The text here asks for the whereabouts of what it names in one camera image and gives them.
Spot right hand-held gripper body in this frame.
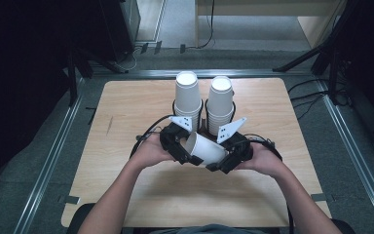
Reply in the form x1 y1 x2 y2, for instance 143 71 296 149
216 117 254 175

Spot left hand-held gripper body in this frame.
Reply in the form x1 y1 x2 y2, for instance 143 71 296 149
159 115 194 165

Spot single white paper cup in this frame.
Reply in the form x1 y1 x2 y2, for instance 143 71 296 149
184 131 229 169

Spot dark wooden cup holder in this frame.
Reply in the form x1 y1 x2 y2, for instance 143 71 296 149
171 98 237 137

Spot stack of white paper cups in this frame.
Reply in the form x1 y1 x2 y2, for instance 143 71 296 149
174 70 204 131
206 75 236 137

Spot person's left hand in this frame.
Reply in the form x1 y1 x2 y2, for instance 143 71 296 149
130 132 176 171

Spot person's right hand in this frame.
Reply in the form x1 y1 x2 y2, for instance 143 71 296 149
235 142 290 179

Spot person's grey clothing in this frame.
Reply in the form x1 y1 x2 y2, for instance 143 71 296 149
149 223 268 234

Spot black metal stand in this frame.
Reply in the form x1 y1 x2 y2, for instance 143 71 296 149
65 48 94 107

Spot black cabinet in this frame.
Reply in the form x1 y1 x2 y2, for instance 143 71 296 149
98 0 141 63

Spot black tripod stand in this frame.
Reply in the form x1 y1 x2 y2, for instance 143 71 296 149
272 0 362 73

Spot light wooden desk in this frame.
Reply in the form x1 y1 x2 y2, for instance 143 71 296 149
194 0 349 50

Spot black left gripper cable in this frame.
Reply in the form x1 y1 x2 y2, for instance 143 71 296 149
129 113 173 160

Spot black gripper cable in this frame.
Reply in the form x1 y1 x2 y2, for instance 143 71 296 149
243 133 284 163
129 113 173 160

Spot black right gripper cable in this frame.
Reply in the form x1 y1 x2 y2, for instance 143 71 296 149
243 133 284 163

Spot black floor cables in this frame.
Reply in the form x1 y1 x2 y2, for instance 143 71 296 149
286 77 349 121

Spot metal floor rail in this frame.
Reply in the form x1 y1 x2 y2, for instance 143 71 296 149
12 77 86 234
315 79 374 234

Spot black hanging cable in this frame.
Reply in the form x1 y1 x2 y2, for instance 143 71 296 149
197 0 216 51

